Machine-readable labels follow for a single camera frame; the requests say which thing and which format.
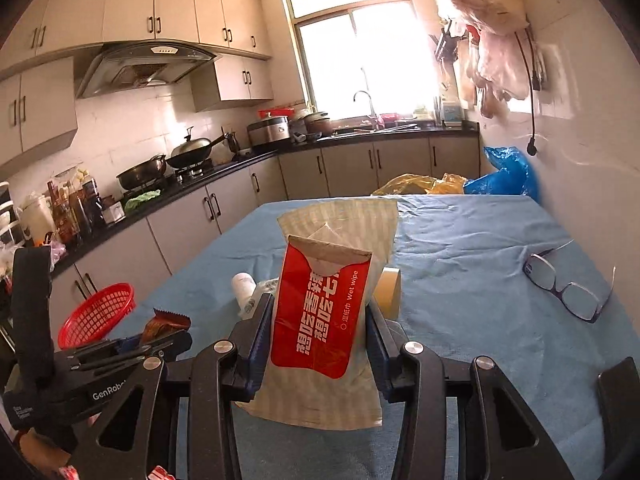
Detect dark red snack packet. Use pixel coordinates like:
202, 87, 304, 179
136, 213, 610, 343
141, 309, 191, 344

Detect brown tape roll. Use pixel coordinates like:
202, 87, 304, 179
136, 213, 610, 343
373, 266, 401, 320

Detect red white wet wipe pack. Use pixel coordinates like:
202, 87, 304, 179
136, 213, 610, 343
240, 197, 399, 431

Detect lower kitchen cabinets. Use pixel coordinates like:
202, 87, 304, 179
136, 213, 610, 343
50, 132, 480, 333

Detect kitchen cabinets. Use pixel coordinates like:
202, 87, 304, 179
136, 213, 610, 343
50, 132, 480, 333
1, 0, 273, 174

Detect upper kitchen cabinets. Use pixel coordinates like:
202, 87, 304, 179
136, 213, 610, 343
1, 0, 273, 174

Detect person hand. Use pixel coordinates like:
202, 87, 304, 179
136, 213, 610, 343
16, 428, 70, 479

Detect red plastic basket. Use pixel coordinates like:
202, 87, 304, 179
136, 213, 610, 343
58, 283, 136, 350

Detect white tube bottle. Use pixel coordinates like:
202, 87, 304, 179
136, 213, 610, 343
231, 272, 256, 312

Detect white green tube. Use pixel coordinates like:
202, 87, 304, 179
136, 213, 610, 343
240, 278, 279, 320

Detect blue tablecloth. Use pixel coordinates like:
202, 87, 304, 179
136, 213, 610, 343
115, 195, 639, 479

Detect condiment bottles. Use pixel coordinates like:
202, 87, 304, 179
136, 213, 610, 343
47, 166, 125, 250

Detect yellow plastic bag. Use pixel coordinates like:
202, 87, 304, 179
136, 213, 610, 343
372, 174, 468, 196

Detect green cloth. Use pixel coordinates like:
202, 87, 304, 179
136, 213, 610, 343
124, 190, 162, 214

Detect black remote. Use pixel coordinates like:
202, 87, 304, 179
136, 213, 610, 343
597, 356, 640, 479

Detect black frying pan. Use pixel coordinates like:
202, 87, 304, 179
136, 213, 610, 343
116, 155, 166, 191

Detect blue plastic bag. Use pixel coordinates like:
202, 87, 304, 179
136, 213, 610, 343
463, 146, 539, 203

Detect black wok with lid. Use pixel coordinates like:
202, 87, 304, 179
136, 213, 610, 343
166, 126, 227, 169

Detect steel rice cooker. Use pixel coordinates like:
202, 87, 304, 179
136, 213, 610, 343
246, 116, 290, 148

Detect sink faucet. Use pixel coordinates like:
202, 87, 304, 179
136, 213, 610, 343
352, 90, 380, 130

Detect dark cooking pot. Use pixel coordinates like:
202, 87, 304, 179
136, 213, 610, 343
304, 112, 333, 134

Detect range hood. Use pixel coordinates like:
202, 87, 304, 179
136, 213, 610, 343
76, 41, 215, 99

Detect hanging plastic bags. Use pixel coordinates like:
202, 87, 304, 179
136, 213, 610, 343
436, 0, 530, 118

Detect purple frame eyeglasses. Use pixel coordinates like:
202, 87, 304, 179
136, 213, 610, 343
522, 240, 616, 324

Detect black hanging cable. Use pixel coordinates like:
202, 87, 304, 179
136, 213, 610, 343
514, 27, 542, 157

